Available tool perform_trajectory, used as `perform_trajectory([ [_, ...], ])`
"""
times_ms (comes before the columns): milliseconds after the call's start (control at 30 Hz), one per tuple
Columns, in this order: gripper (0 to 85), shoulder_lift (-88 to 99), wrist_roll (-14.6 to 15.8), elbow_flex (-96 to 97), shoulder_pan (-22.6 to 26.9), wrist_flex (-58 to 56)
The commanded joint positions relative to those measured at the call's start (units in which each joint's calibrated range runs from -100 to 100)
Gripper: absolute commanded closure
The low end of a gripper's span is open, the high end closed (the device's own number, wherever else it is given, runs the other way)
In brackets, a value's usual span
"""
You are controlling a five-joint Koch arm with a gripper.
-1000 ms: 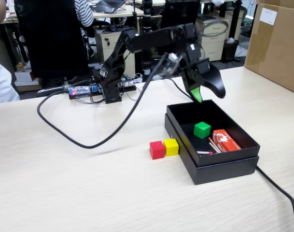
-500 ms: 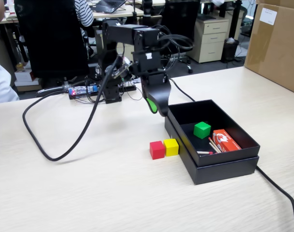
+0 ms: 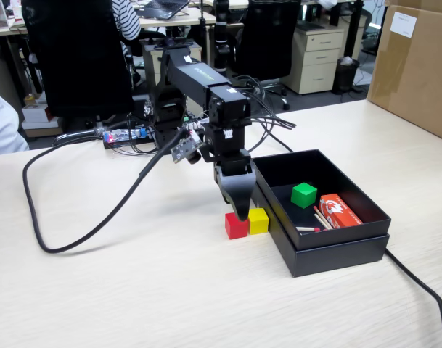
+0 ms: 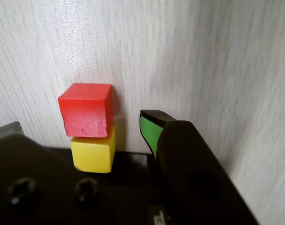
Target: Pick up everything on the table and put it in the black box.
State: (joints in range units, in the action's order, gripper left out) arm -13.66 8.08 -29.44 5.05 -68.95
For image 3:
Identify large brown cardboard box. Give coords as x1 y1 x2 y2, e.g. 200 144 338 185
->
367 0 442 144

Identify yellow wooden cube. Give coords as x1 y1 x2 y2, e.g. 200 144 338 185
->
247 207 270 236

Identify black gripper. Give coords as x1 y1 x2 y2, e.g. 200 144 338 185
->
200 125 257 223

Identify black laptop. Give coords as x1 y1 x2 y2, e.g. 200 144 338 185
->
136 0 191 21

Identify thick black table cable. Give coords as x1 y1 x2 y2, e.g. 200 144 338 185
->
249 119 442 348

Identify red wooden cube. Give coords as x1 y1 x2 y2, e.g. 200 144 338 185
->
224 212 250 240

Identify stacked white boxes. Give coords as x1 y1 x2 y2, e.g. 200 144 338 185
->
21 103 64 138

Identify thick black camera cable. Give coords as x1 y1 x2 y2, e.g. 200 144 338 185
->
22 128 189 254

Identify large black office chair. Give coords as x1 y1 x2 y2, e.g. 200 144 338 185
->
21 0 142 133

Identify person in white shirt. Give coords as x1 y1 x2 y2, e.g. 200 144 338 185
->
0 81 30 157

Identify person in striped shirt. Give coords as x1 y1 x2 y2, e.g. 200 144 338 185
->
111 0 142 41

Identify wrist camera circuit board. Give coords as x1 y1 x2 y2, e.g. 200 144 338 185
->
169 132 204 165

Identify black cardboard box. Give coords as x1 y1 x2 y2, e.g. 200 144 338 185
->
250 148 392 251

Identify black trash bin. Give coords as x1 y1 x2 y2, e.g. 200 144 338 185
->
332 56 361 95

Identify beige office desk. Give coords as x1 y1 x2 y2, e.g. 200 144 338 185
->
0 7 218 37

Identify green wooden cube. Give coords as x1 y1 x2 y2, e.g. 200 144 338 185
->
290 182 318 210

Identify beige three-drawer cabinet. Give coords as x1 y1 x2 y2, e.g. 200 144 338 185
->
280 27 345 96

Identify beige drawer cabinet with lock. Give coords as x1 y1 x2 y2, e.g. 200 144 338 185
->
142 38 203 109

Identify controller board with red LED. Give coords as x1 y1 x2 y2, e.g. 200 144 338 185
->
102 127 156 149

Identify black pole with white bands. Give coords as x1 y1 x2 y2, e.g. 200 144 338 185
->
211 0 231 79

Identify black swivel office chair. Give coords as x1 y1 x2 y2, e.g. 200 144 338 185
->
229 0 302 112

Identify orange matchbox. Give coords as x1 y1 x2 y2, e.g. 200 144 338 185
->
319 193 364 229

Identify black open box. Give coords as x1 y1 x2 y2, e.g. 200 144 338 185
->
247 170 390 278

